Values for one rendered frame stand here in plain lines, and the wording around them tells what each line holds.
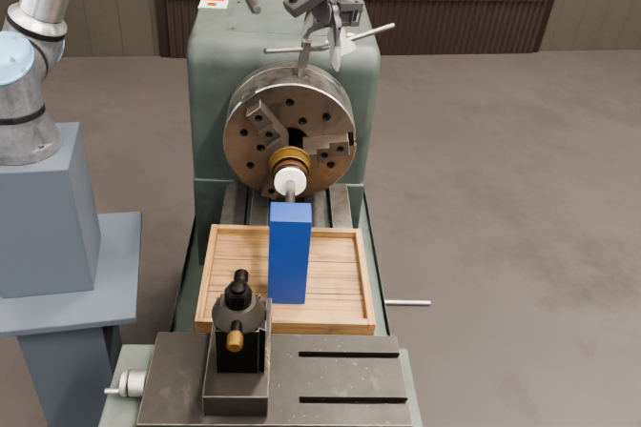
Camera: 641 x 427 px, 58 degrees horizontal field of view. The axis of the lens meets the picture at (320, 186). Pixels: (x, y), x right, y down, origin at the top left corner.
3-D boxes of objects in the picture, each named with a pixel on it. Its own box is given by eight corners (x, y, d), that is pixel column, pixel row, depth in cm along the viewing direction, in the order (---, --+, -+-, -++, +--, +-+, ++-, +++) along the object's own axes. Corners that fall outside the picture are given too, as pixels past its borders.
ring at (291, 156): (270, 138, 128) (268, 161, 121) (311, 140, 129) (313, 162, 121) (269, 172, 133) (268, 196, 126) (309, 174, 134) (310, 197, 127)
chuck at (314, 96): (221, 170, 149) (232, 57, 131) (340, 184, 154) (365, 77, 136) (217, 191, 142) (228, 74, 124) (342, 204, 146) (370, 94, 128)
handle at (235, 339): (229, 328, 84) (228, 317, 83) (244, 328, 84) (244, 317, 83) (226, 353, 81) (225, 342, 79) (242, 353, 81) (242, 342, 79)
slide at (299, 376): (159, 348, 104) (157, 331, 102) (393, 351, 108) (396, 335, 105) (138, 441, 90) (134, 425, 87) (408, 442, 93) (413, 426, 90)
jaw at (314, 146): (301, 128, 136) (352, 123, 136) (303, 146, 139) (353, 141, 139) (302, 152, 127) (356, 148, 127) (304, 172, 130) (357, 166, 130)
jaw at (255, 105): (274, 134, 137) (241, 98, 131) (291, 123, 135) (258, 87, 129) (273, 159, 128) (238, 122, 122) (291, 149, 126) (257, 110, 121)
